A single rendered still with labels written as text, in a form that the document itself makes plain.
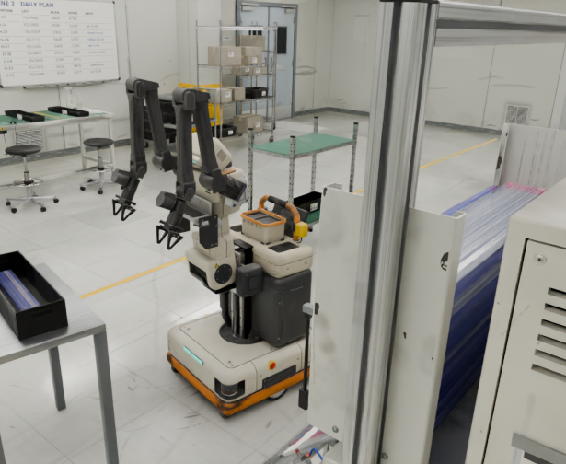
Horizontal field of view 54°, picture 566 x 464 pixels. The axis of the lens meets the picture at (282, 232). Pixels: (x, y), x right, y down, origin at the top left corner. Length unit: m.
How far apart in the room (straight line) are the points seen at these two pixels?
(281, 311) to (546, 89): 8.90
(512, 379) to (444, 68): 11.24
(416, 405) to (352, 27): 12.26
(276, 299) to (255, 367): 0.36
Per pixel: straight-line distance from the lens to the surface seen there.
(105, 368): 2.31
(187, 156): 2.29
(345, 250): 0.62
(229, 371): 2.80
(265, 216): 2.95
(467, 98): 11.59
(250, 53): 8.86
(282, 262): 2.72
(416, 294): 0.59
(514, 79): 11.29
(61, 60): 8.50
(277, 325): 2.87
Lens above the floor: 1.88
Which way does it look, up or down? 21 degrees down
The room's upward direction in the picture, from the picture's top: 2 degrees clockwise
